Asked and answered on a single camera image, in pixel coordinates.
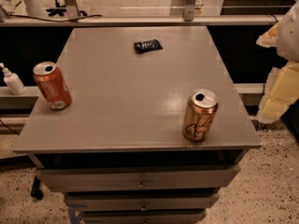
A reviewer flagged orange gold soda can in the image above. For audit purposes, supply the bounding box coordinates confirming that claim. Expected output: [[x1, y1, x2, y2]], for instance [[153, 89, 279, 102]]
[[182, 89, 219, 142]]

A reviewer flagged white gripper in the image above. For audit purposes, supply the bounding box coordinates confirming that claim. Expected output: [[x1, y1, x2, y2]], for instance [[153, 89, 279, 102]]
[[256, 1, 299, 124]]

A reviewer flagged dark blue snack packet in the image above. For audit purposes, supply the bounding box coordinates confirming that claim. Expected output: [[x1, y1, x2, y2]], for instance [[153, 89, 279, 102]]
[[134, 39, 163, 54]]

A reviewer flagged red coke can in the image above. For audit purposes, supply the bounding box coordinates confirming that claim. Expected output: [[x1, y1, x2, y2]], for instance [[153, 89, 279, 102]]
[[33, 62, 72, 110]]

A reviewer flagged top grey drawer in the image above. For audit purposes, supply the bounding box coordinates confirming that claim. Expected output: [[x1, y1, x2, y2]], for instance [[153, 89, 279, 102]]
[[36, 164, 240, 192]]

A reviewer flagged black caster wheel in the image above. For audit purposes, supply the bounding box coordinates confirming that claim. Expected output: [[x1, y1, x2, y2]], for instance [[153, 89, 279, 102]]
[[30, 177, 44, 201]]

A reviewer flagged grey metal rail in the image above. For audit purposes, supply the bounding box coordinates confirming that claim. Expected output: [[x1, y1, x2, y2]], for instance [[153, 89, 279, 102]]
[[0, 15, 283, 27]]

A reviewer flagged white pump bottle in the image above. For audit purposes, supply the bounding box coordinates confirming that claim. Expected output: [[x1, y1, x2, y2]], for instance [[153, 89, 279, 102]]
[[0, 63, 26, 95]]

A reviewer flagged grey drawer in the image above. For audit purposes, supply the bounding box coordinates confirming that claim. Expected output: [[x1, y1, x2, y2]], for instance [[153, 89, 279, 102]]
[[81, 209, 206, 224], [36, 164, 240, 192], [64, 189, 219, 211]]

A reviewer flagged middle grey drawer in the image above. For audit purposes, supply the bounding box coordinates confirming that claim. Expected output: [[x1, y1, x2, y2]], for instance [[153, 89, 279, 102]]
[[64, 189, 219, 211]]

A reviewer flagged bottom grey drawer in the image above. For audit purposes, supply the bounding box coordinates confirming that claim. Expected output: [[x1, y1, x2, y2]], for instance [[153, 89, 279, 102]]
[[81, 209, 206, 224]]

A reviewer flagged grey drawer cabinet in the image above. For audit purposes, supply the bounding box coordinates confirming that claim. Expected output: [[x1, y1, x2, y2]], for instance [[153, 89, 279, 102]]
[[12, 25, 263, 224]]

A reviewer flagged black cable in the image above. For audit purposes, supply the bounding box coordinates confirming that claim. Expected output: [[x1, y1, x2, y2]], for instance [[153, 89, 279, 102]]
[[0, 13, 104, 23]]

